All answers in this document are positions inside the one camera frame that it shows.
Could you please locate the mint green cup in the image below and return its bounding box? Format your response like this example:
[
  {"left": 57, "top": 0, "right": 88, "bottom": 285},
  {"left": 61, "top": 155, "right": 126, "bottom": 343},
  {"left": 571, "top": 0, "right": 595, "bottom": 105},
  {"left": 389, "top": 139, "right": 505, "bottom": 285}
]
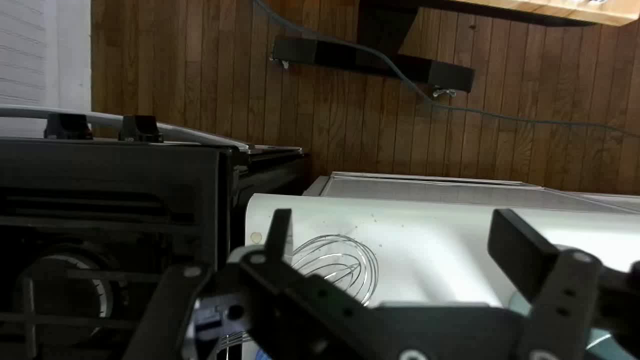
[{"left": 585, "top": 327, "right": 635, "bottom": 360}]

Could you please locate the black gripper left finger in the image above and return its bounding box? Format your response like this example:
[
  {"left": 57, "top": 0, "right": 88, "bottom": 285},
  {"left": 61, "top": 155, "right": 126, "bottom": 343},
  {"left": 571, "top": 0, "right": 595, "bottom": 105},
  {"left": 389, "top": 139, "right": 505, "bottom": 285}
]
[{"left": 123, "top": 208, "right": 416, "bottom": 360}]

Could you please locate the metal wire whisk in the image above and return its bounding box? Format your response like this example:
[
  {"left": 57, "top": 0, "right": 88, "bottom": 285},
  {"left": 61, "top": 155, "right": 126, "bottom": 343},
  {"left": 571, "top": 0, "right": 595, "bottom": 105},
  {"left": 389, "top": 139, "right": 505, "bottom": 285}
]
[{"left": 290, "top": 232, "right": 382, "bottom": 310}]

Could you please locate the black stove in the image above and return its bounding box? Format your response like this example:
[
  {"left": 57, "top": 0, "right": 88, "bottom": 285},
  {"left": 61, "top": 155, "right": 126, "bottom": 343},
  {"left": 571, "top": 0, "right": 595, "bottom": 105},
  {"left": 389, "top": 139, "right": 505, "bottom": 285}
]
[{"left": 0, "top": 105, "right": 311, "bottom": 360}]

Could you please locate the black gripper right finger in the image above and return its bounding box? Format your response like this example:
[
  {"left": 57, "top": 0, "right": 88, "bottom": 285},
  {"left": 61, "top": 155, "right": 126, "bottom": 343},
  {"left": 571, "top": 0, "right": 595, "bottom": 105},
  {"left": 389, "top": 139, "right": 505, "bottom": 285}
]
[{"left": 488, "top": 208, "right": 640, "bottom": 360}]

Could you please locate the white table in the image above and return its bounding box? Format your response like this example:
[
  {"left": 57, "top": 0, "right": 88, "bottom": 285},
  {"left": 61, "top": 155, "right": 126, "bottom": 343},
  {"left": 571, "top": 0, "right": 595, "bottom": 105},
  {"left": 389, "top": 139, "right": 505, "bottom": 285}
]
[{"left": 243, "top": 170, "right": 640, "bottom": 360}]

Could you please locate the grey floor cable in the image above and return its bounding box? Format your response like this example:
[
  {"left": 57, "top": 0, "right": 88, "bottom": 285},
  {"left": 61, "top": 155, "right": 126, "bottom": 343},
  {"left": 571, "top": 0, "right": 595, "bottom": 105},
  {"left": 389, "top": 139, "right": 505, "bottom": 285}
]
[{"left": 251, "top": 0, "right": 640, "bottom": 139}]

